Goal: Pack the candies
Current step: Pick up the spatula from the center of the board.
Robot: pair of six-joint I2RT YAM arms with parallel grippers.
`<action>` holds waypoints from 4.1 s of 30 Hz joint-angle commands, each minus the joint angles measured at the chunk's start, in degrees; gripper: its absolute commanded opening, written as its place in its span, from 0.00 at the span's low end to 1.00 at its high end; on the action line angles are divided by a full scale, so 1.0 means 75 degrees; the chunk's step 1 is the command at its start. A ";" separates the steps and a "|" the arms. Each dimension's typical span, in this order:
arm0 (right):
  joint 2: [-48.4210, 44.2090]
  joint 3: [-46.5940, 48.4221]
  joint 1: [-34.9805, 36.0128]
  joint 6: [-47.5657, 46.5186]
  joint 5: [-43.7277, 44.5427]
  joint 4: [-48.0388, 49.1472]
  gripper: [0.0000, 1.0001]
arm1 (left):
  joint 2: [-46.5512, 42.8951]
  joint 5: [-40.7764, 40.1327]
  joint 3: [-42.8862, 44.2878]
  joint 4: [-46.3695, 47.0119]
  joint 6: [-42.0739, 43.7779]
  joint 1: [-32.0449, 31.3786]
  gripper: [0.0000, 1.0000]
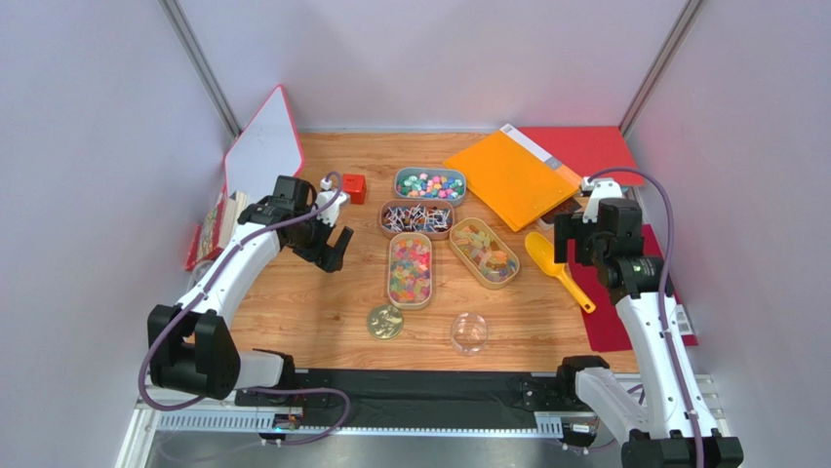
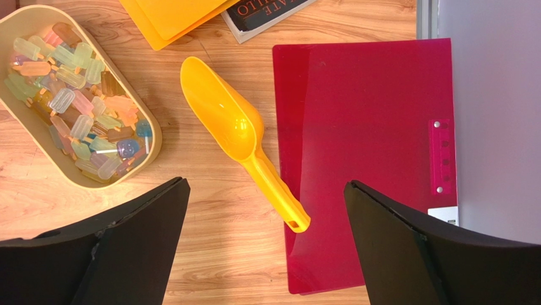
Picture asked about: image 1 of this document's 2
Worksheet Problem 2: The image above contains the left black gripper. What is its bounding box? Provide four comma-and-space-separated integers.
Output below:
287, 206, 353, 273

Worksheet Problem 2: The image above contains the yellow plastic scoop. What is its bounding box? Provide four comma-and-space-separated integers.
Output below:
524, 232, 596, 314

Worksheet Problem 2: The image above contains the beige tray of star candies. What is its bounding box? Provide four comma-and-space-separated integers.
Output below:
386, 233, 434, 310

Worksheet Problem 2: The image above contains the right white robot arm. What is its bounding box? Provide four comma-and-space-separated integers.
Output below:
554, 198, 744, 467

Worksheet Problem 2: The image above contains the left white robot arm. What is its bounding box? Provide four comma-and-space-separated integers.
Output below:
138, 172, 353, 410

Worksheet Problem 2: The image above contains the beige tray of popsicle candies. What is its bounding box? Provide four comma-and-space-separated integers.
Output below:
449, 217, 521, 290

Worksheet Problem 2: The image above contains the grey tray of round candies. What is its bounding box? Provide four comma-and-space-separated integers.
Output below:
392, 167, 468, 207

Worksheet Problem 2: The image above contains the orange folder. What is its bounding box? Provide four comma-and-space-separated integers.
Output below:
444, 124, 582, 232

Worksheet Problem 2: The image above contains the red cube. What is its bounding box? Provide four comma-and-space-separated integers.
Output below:
342, 174, 368, 205

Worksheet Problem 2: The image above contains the red folder at back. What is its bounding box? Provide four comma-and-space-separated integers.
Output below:
518, 126, 637, 176

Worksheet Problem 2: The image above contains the gold round lid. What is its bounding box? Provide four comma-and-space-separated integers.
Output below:
367, 304, 404, 340

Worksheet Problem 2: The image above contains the dark red folder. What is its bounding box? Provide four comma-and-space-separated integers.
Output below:
568, 224, 699, 353

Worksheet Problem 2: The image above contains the stack of books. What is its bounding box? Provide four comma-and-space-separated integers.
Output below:
185, 191, 248, 271

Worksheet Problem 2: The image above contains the clear plastic cup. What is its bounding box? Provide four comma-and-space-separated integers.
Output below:
185, 260, 214, 292

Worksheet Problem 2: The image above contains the clear glass jar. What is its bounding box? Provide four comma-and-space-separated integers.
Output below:
450, 312, 489, 356

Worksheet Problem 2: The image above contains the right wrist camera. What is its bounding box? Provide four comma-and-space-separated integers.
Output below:
580, 177, 624, 223

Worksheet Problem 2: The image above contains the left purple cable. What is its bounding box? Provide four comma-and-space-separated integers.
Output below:
137, 171, 352, 447

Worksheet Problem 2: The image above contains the purple cable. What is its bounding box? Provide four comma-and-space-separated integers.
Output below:
137, 171, 352, 447
587, 167, 705, 468

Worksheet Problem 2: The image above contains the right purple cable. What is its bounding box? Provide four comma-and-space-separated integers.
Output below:
587, 167, 705, 468

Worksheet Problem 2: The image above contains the white board with red frame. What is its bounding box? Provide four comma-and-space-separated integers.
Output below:
223, 85, 305, 198

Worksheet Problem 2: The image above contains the aluminium rail frame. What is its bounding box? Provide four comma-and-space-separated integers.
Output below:
116, 372, 741, 468

